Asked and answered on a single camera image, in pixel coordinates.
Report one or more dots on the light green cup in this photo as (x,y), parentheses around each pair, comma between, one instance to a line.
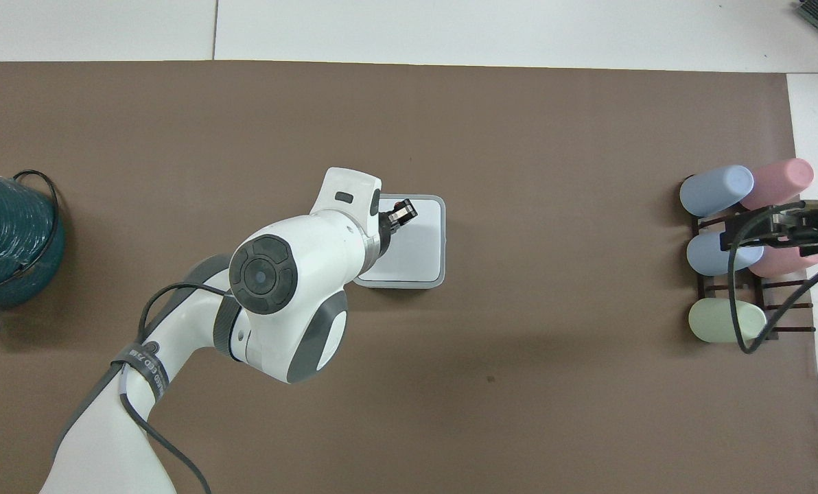
(714,321)

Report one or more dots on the blue cup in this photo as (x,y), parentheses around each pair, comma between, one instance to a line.
(707,255)
(714,190)

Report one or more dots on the white square tray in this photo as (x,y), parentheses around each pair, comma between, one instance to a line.
(419,254)

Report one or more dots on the pink cup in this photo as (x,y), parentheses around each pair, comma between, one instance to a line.
(786,262)
(783,180)

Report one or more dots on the dark brown cup rack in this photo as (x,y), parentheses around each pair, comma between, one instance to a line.
(783,305)

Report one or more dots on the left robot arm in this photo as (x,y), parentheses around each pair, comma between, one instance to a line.
(316,243)

